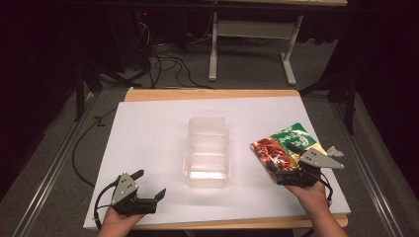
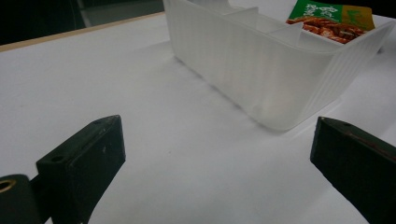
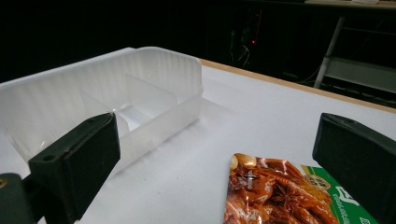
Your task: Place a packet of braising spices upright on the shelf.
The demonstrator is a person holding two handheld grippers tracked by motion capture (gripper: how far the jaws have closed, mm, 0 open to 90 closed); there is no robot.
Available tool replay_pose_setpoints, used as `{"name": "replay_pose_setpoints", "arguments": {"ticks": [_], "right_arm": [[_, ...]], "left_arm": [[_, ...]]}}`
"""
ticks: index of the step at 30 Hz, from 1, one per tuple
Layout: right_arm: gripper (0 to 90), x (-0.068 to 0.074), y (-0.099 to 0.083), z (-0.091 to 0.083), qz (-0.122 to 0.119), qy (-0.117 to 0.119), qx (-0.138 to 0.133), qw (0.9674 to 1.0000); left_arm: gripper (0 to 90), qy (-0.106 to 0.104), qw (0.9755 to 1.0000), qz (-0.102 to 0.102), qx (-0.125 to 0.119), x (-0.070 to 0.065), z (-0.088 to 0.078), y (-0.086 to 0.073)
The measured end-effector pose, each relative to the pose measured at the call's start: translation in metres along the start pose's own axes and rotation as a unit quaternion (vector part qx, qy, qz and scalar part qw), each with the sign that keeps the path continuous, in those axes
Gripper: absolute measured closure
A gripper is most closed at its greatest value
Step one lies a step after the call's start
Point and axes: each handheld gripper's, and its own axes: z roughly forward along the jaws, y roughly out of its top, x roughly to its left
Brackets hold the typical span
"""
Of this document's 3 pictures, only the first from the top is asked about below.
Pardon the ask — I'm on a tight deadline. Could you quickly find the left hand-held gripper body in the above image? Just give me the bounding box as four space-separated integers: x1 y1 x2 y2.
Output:
110 171 158 217

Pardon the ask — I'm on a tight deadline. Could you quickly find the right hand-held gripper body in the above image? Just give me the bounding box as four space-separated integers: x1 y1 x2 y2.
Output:
274 147 346 189

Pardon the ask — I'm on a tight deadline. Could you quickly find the green and red snack packet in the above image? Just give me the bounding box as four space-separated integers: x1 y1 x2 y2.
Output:
249 121 328 181

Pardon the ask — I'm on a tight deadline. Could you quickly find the person's left hand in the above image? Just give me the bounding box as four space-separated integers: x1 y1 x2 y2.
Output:
97 206 146 237

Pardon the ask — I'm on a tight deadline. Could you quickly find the person's right hand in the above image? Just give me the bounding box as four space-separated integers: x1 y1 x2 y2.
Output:
284 180 331 215

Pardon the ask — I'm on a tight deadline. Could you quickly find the crumpled white paper scrap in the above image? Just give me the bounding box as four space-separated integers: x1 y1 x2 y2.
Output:
325 145 346 158

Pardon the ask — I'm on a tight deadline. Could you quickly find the white paper sheet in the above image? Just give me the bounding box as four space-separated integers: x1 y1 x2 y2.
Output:
82 96 352 230

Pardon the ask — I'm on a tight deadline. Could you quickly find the clear plastic container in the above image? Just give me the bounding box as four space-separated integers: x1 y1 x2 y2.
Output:
183 116 230 190

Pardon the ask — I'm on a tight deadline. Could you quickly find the black metal stand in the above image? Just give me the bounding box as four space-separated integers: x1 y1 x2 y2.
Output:
73 55 133 123
298 70 360 136

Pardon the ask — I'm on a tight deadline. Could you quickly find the wooden table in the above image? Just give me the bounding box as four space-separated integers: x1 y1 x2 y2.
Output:
124 88 350 231

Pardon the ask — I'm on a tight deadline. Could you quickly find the dark computer tower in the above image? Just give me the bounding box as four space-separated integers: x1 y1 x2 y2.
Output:
108 9 151 74

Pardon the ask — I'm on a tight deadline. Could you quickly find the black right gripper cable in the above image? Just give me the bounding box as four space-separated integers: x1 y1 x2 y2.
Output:
308 170 334 207

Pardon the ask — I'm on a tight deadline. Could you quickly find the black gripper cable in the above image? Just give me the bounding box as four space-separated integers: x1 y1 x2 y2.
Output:
308 170 334 207
93 179 121 230

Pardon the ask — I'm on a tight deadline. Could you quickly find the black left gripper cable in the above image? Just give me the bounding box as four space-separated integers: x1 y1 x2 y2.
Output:
93 179 121 230

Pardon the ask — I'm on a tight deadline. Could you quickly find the metal floor rail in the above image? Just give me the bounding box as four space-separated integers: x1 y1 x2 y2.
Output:
12 94 97 237
331 102 407 237

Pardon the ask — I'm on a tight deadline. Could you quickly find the black floor cable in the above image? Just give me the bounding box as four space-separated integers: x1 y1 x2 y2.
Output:
71 108 119 190

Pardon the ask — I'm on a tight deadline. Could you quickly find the bundle of black cables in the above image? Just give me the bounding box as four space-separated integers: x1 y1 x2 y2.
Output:
132 19 215 91

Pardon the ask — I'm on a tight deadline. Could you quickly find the white metal desk frame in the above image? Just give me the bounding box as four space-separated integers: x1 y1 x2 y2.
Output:
208 12 304 87

